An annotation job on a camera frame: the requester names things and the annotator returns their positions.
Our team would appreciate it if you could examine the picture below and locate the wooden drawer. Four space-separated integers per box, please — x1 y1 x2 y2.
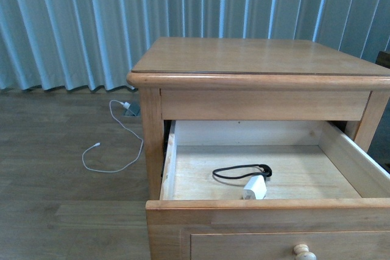
145 119 390 260

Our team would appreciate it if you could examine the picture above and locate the white charger plug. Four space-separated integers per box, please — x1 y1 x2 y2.
243 175 267 200

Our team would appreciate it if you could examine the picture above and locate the wooden nightstand cabinet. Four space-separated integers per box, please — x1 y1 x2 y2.
127 37 389 200

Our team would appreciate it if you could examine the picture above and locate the open metal floor socket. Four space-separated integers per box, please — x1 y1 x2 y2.
123 103 141 117

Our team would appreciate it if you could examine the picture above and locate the light green curtain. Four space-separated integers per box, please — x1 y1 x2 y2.
1 0 389 90

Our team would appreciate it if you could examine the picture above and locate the white cable on floor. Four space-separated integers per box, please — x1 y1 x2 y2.
82 99 144 173

